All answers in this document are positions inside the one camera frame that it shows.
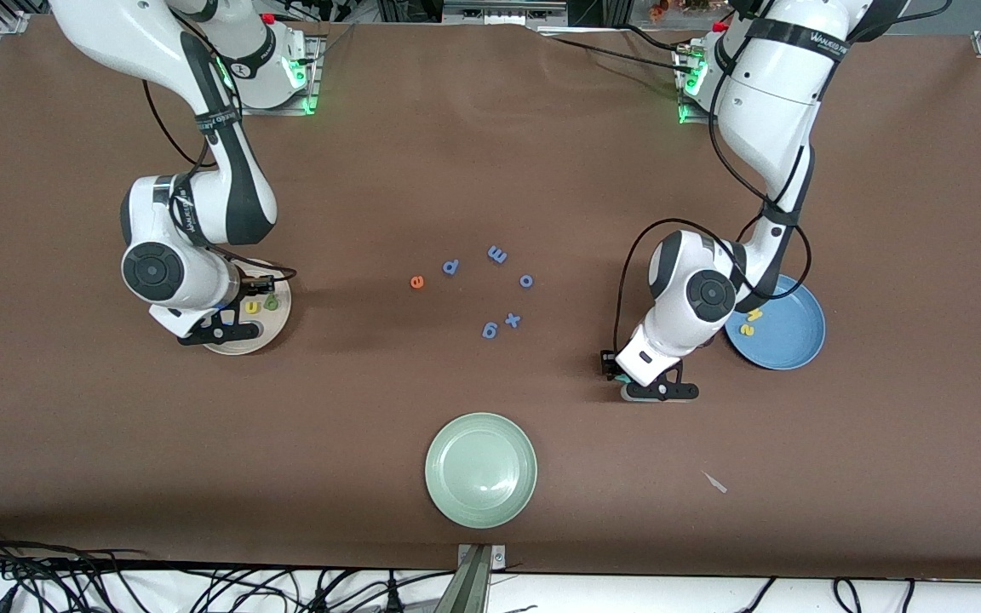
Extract blue plate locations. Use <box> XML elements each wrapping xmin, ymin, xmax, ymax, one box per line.
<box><xmin>725</xmin><ymin>272</ymin><xmax>827</xmax><ymax>371</ymax></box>

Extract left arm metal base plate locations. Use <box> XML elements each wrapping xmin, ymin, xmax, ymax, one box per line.
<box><xmin>678</xmin><ymin>47</ymin><xmax>769</xmax><ymax>127</ymax></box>

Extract pale green plate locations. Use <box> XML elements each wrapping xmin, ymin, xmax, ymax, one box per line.
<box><xmin>424</xmin><ymin>412</ymin><xmax>538</xmax><ymax>530</ymax></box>

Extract grey metal frame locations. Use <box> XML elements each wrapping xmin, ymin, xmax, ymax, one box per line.
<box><xmin>442</xmin><ymin>0</ymin><xmax>570</xmax><ymax>26</ymax></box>

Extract brown table cover sheet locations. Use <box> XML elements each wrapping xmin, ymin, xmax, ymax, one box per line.
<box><xmin>0</xmin><ymin>15</ymin><xmax>981</xmax><ymax>581</ymax></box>

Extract metal mounting bracket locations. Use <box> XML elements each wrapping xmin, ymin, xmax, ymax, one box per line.
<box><xmin>456</xmin><ymin>543</ymin><xmax>507</xmax><ymax>613</ymax></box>

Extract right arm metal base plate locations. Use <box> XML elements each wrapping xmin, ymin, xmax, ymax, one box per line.
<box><xmin>229</xmin><ymin>38</ymin><xmax>321</xmax><ymax>116</ymax></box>

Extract beige plate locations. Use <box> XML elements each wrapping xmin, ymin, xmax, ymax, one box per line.
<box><xmin>201</xmin><ymin>258</ymin><xmax>293</xmax><ymax>356</ymax></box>

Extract orange flowers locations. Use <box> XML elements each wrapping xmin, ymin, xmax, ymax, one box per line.
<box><xmin>649</xmin><ymin>0</ymin><xmax>714</xmax><ymax>20</ymax></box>

